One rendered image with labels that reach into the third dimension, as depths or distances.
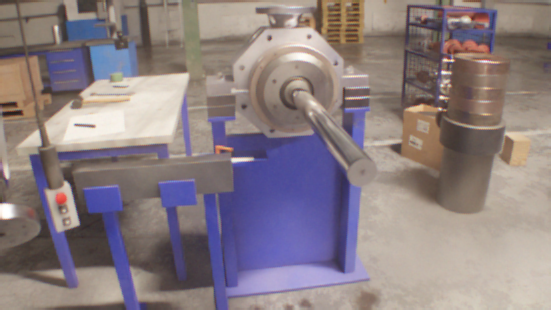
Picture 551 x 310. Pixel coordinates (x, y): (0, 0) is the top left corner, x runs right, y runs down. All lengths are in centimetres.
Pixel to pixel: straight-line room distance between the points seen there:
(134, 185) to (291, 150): 80
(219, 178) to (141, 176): 30
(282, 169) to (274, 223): 32
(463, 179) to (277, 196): 140
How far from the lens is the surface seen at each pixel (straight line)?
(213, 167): 159
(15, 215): 107
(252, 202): 212
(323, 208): 221
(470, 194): 303
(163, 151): 199
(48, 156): 112
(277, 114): 165
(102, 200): 169
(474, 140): 283
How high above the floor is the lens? 148
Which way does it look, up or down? 23 degrees down
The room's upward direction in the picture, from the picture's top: 2 degrees counter-clockwise
